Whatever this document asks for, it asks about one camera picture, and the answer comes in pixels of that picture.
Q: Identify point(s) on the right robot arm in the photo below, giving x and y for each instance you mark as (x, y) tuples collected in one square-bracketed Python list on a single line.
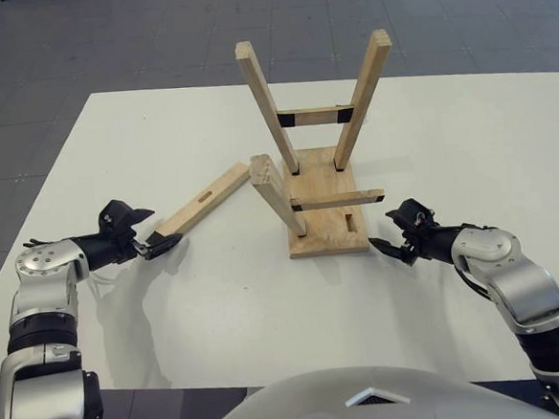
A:
[(515, 289)]

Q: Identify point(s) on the robot body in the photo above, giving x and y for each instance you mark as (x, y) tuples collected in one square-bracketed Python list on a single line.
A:
[(370, 404)]

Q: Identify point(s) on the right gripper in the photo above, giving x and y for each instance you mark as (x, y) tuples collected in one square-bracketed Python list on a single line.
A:
[(430, 244)]

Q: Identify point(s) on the wooden leg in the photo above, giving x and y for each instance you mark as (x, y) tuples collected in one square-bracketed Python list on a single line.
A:
[(202, 203), (360, 98), (267, 105), (278, 195)]

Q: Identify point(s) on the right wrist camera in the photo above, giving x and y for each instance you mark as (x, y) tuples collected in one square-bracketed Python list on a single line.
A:
[(413, 214)]

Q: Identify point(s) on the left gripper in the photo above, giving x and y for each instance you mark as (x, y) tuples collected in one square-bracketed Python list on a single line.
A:
[(102, 249)]

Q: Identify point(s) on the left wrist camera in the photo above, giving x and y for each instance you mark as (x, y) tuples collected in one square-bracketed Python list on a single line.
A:
[(119, 215)]

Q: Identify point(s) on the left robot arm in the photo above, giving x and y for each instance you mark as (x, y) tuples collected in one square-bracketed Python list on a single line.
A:
[(36, 303)]

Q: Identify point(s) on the wooden seat board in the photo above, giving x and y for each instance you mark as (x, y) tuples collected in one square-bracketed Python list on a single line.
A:
[(327, 240)]

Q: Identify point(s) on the wooden cross bar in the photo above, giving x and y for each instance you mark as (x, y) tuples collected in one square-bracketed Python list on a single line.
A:
[(314, 117), (336, 200)]

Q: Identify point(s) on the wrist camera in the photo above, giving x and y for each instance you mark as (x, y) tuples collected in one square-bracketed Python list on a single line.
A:
[(413, 214), (119, 215)]

